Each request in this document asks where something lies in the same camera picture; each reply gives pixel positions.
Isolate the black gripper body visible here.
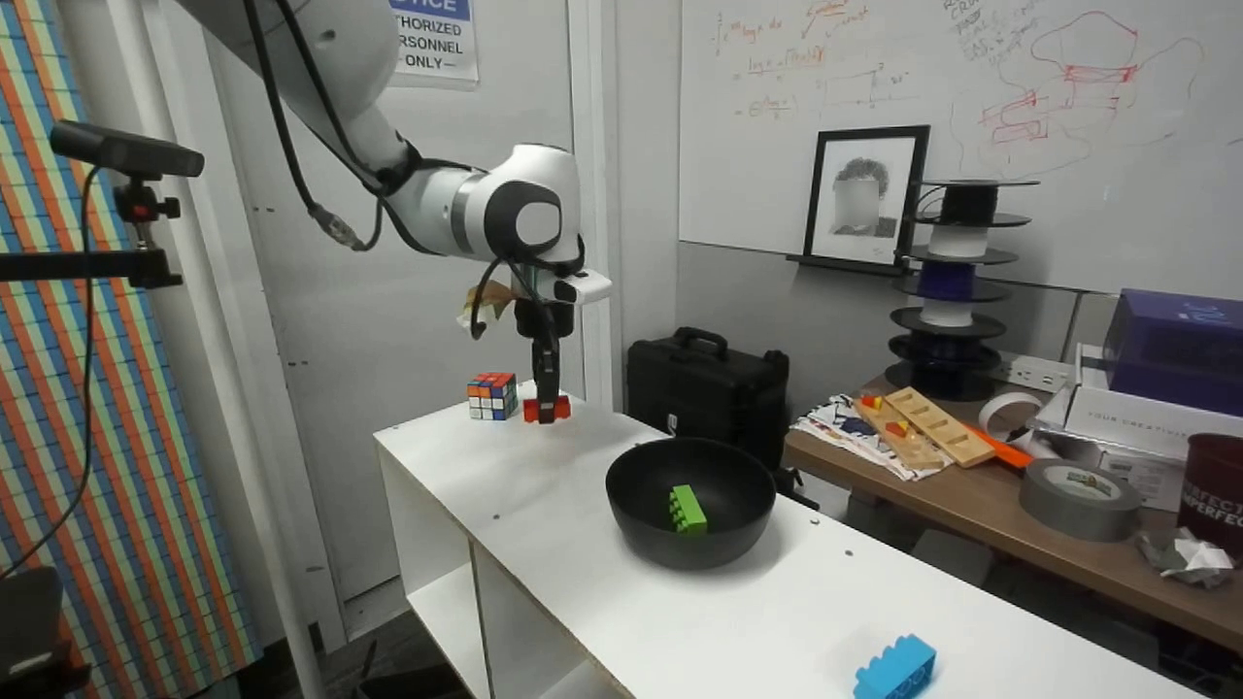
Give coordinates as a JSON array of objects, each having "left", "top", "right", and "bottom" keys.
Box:
[{"left": 512, "top": 290, "right": 578, "bottom": 348}]

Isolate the red toy brick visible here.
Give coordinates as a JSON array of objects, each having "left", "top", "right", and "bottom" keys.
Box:
[{"left": 522, "top": 391, "right": 574, "bottom": 429}]

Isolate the green toy brick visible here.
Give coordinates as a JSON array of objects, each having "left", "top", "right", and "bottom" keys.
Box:
[{"left": 664, "top": 480, "right": 715, "bottom": 540}]

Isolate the blue toy brick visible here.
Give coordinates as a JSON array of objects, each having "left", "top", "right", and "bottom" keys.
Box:
[{"left": 846, "top": 631, "right": 939, "bottom": 699}]

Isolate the black bowl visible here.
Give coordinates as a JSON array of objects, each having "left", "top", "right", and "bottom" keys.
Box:
[{"left": 603, "top": 436, "right": 778, "bottom": 571}]

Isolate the rubik's cube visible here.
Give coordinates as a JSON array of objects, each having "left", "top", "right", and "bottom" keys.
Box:
[{"left": 465, "top": 370, "right": 522, "bottom": 425}]

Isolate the tan taped wrist box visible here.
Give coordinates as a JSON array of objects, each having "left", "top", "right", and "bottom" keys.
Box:
[{"left": 449, "top": 275, "right": 522, "bottom": 332}]

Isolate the black hard case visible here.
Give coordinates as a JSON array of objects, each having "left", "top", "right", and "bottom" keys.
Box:
[{"left": 623, "top": 328, "right": 793, "bottom": 492}]

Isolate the white door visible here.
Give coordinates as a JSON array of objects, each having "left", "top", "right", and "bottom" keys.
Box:
[{"left": 211, "top": 0, "right": 592, "bottom": 605}]

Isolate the white shelf cabinet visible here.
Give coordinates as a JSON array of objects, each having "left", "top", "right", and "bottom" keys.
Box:
[{"left": 368, "top": 377, "right": 1208, "bottom": 699}]

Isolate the magazine pile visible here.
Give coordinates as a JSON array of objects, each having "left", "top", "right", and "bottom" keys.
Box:
[{"left": 790, "top": 391, "right": 916, "bottom": 480}]

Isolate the black whiteboard ledge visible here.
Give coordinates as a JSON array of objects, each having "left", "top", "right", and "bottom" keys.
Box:
[{"left": 782, "top": 250, "right": 913, "bottom": 278}]

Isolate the authorized personnel door sign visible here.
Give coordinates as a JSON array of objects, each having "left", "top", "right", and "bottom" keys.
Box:
[{"left": 386, "top": 0, "right": 486, "bottom": 89}]

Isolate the black framed portrait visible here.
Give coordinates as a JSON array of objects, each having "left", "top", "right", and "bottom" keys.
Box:
[{"left": 795, "top": 121, "right": 931, "bottom": 275}]

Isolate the stack of filament spools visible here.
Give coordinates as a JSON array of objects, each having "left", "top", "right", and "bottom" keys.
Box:
[{"left": 884, "top": 174, "right": 1041, "bottom": 401}]

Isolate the white tape roll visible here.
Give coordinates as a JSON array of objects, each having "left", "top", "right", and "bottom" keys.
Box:
[{"left": 975, "top": 385, "right": 1050, "bottom": 443}]

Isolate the orange tool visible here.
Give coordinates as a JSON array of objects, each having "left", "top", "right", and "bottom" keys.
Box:
[{"left": 975, "top": 431, "right": 1041, "bottom": 473}]

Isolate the colourful striped panel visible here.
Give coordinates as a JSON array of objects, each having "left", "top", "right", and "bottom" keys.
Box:
[{"left": 0, "top": 0, "right": 264, "bottom": 699}]

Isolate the whiteboard with scribbles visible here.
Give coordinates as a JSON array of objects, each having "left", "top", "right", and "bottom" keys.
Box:
[{"left": 675, "top": 0, "right": 1243, "bottom": 302}]

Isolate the wooden desk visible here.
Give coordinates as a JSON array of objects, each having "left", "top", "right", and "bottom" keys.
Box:
[{"left": 782, "top": 381, "right": 1243, "bottom": 651}]

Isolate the dark blurred object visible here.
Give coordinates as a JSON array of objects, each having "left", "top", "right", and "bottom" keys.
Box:
[{"left": 0, "top": 565, "right": 92, "bottom": 699}]

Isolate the white cardboard box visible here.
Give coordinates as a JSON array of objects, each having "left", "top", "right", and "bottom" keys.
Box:
[{"left": 1033, "top": 373, "right": 1243, "bottom": 473}]

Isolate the purple box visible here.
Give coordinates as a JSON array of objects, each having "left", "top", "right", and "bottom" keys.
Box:
[{"left": 1102, "top": 286, "right": 1243, "bottom": 421}]

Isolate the crumpled foil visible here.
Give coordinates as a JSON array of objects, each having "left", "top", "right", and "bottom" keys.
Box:
[{"left": 1133, "top": 521, "right": 1239, "bottom": 594}]

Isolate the maroon cup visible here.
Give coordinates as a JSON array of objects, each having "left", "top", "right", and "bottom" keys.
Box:
[{"left": 1173, "top": 431, "right": 1243, "bottom": 565}]

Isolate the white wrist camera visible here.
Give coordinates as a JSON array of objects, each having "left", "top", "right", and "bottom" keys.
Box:
[{"left": 556, "top": 267, "right": 619, "bottom": 310}]

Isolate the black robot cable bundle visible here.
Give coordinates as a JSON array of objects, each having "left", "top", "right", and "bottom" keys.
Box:
[{"left": 238, "top": 0, "right": 394, "bottom": 256}]

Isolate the thin black camera cable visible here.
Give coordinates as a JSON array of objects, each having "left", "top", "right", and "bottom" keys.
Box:
[{"left": 0, "top": 166, "right": 104, "bottom": 580}]

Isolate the black camera on stand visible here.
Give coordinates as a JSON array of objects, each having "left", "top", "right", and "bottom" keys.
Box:
[{"left": 45, "top": 117, "right": 211, "bottom": 183}]

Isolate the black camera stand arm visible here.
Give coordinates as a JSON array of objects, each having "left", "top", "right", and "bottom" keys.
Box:
[{"left": 0, "top": 178, "right": 188, "bottom": 290}]

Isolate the grey duct tape roll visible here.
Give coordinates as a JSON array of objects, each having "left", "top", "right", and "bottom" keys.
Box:
[{"left": 1018, "top": 458, "right": 1150, "bottom": 544}]

